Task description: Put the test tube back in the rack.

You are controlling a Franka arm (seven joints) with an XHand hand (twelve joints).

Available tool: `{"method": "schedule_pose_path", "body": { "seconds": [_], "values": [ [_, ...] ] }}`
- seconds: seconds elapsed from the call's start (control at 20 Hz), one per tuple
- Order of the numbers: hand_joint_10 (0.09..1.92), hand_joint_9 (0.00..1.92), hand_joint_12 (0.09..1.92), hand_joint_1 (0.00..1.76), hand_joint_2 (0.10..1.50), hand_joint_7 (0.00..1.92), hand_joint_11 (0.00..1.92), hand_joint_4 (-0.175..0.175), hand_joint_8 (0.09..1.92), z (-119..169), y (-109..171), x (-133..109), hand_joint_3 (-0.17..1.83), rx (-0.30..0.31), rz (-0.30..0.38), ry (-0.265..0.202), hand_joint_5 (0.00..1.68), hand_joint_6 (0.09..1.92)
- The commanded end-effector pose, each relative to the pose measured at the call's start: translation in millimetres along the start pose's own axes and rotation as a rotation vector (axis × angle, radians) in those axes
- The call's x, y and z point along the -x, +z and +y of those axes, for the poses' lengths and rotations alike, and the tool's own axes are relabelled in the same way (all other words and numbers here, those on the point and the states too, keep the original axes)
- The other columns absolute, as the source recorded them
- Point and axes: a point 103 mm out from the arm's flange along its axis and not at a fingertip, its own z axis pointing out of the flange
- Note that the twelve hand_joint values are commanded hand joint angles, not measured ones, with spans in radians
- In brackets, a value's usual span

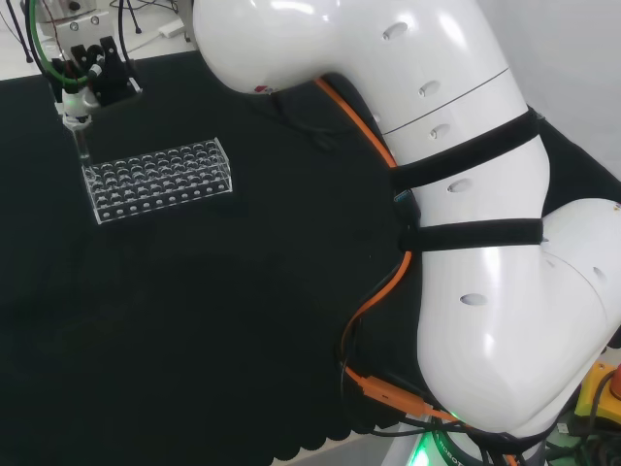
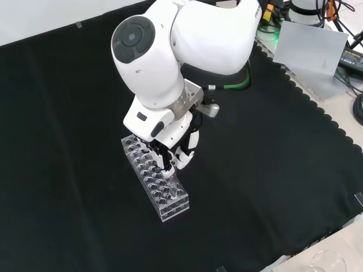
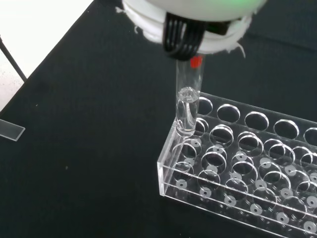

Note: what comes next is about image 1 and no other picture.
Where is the black cable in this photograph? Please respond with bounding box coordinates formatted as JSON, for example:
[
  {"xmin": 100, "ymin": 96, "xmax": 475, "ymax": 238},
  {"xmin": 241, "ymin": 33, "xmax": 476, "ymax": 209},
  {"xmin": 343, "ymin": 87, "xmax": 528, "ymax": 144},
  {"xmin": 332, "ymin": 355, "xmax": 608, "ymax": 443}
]
[{"xmin": 117, "ymin": 0, "xmax": 136, "ymax": 67}]

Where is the orange cable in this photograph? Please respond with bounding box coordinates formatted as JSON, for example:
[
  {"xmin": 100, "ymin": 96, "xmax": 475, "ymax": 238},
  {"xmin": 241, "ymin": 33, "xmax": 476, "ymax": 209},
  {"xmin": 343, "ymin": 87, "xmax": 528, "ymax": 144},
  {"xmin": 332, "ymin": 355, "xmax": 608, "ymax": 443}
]
[{"xmin": 312, "ymin": 76, "xmax": 523, "ymax": 466}]

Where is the grey metal cabinet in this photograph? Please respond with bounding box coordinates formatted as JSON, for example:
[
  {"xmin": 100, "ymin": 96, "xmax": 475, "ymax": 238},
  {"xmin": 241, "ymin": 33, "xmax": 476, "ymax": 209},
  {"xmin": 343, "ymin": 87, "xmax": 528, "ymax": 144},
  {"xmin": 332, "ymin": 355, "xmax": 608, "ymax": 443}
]
[{"xmin": 181, "ymin": 0, "xmax": 198, "ymax": 45}]

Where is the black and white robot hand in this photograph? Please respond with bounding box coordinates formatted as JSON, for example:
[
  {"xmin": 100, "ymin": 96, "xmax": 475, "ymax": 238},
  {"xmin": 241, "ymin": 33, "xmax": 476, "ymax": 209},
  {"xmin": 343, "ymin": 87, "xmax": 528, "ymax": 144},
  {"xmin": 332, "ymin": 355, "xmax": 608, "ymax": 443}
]
[{"xmin": 48, "ymin": 36, "xmax": 146, "ymax": 133}]

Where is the black bench cloth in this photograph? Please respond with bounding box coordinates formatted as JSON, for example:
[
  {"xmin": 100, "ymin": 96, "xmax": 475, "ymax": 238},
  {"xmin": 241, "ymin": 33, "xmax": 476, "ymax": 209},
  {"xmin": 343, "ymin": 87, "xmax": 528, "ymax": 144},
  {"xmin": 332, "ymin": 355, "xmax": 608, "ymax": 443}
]
[{"xmin": 0, "ymin": 50, "xmax": 621, "ymax": 466}]

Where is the clear plastic test tube rack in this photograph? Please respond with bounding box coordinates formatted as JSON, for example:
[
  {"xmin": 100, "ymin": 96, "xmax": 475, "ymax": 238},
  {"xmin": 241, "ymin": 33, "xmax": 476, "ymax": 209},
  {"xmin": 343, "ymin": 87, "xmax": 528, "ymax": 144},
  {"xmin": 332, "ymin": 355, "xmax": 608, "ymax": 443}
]
[{"xmin": 81, "ymin": 137, "xmax": 235, "ymax": 226}]

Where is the white floor cable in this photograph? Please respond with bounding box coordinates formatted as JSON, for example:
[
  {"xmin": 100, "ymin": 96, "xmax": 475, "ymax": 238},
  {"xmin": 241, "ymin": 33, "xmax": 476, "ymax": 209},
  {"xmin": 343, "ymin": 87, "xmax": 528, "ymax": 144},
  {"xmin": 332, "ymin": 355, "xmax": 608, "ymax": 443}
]
[{"xmin": 129, "ymin": 29, "xmax": 164, "ymax": 62}]

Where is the clear glass test tube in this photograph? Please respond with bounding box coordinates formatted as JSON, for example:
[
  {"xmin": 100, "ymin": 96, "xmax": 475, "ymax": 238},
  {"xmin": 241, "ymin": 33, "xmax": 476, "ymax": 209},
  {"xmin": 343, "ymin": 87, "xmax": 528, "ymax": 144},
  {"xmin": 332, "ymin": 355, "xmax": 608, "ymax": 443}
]
[{"xmin": 71, "ymin": 123, "xmax": 93, "ymax": 165}]

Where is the black tripod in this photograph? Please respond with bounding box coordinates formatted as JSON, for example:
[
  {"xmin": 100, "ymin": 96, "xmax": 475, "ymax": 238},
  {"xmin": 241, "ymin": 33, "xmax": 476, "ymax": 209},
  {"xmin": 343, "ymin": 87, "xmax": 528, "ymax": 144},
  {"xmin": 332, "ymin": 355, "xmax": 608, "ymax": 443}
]
[
  {"xmin": 110, "ymin": 0, "xmax": 145, "ymax": 36},
  {"xmin": 0, "ymin": 0, "xmax": 34, "ymax": 64}
]

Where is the green cable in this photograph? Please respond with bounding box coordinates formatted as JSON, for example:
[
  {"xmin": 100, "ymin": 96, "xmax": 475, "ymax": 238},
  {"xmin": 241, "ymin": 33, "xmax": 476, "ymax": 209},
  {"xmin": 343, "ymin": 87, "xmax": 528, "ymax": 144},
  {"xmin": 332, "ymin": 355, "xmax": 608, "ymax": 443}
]
[{"xmin": 24, "ymin": 0, "xmax": 101, "ymax": 91}]

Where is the yellow stop button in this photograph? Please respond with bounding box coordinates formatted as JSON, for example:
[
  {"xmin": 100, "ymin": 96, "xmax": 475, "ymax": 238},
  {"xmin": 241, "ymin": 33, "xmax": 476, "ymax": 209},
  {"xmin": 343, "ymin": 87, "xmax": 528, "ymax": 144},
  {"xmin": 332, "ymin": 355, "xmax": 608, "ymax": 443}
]
[{"xmin": 574, "ymin": 361, "xmax": 621, "ymax": 433}]

